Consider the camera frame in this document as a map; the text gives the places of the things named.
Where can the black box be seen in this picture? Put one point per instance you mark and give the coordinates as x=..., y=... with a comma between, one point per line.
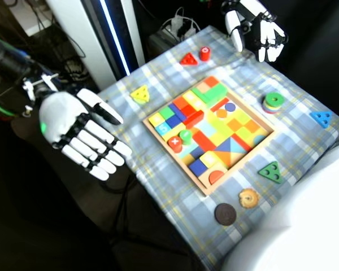
x=161, y=41

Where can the dark blue cube block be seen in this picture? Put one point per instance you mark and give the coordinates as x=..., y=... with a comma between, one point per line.
x=197, y=168

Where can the green triangle block with holes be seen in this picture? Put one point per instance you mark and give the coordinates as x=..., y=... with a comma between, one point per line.
x=271, y=171

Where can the red triangle block with holes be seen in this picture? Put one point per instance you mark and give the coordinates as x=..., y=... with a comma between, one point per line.
x=190, y=60

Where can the white pillar with blue stripe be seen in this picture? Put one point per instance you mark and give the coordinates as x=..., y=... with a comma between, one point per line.
x=82, y=34

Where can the white power adapter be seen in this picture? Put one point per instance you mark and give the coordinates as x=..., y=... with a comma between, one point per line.
x=180, y=25

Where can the green cylinder block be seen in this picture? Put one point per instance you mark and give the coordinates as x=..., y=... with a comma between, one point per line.
x=186, y=135

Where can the blue plaid cloth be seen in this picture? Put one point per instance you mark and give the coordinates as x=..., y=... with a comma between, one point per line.
x=293, y=146

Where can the wooden tray with colourful print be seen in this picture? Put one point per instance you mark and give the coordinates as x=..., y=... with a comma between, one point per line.
x=243, y=124

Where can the blue triangle block with holes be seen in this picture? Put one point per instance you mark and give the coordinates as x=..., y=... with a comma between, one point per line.
x=322, y=118

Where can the yellow triangle block with holes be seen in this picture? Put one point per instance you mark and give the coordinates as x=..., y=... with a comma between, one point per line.
x=140, y=94

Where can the red cylinder with letter Q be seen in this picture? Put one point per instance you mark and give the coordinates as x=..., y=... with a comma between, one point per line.
x=204, y=53

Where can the red cylinder with plus sign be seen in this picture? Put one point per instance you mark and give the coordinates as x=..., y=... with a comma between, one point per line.
x=175, y=142

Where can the dark brown toy cookie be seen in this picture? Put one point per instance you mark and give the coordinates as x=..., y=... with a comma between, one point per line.
x=225, y=214

